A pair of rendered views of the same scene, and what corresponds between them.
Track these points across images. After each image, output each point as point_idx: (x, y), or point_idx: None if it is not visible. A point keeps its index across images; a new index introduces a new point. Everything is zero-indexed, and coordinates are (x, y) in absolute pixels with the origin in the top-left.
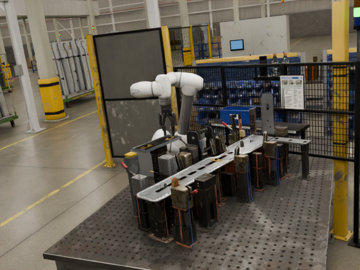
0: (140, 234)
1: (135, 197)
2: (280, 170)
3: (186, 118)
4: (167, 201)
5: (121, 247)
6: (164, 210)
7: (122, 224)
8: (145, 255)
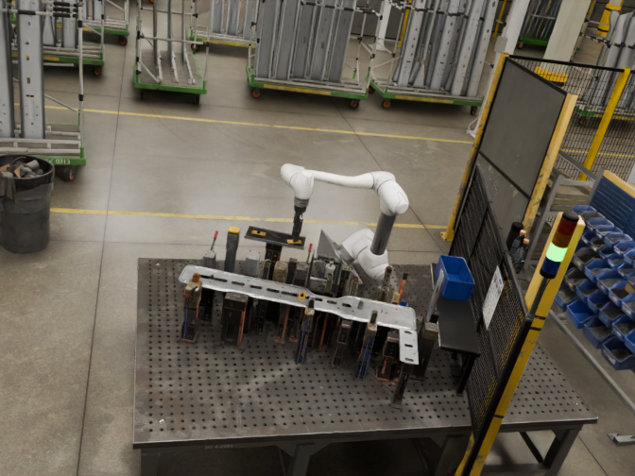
0: None
1: None
2: (381, 368)
3: (377, 236)
4: (207, 292)
5: (164, 297)
6: None
7: None
8: (157, 316)
